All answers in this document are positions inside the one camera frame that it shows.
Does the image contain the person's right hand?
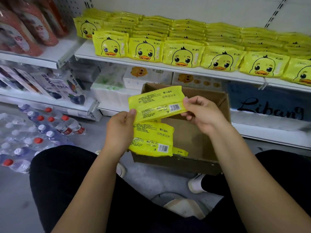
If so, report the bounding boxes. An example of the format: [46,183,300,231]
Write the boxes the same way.
[181,95,229,136]

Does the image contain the person's left hand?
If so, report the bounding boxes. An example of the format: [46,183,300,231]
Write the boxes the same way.
[101,109,138,161]

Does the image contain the brown cardboard box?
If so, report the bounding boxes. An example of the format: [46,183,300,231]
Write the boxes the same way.
[130,83,232,176]

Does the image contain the white metal shelf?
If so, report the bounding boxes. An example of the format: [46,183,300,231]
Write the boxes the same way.
[74,0,311,150]

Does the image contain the person's left forearm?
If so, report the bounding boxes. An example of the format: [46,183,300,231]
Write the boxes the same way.
[51,153,132,233]

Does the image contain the person's right forearm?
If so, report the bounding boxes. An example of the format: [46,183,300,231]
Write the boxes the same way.
[211,125,311,233]

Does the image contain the person's left cream clog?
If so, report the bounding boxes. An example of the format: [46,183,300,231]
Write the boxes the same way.
[116,162,127,179]

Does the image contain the person's cream clog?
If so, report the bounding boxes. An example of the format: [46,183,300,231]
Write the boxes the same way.
[188,173,209,194]
[116,162,127,179]

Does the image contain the person's right cream clog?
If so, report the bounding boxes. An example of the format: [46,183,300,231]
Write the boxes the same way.
[188,173,209,194]

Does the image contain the person's black trousers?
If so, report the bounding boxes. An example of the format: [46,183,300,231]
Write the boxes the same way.
[29,145,311,233]

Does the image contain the white pegboard shelf unit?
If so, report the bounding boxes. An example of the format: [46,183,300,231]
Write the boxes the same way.
[0,0,103,122]

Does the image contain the green white tissue pack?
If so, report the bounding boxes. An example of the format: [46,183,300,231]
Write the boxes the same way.
[91,64,129,112]

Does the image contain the MIQI boxes with fruit print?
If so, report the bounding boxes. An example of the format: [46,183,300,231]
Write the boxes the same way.
[0,65,87,106]

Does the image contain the pack of red-capped bottles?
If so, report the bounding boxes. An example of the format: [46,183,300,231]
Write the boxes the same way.
[0,103,86,174]

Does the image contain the metal frame stool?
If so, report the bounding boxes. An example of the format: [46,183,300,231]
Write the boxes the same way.
[151,192,210,220]

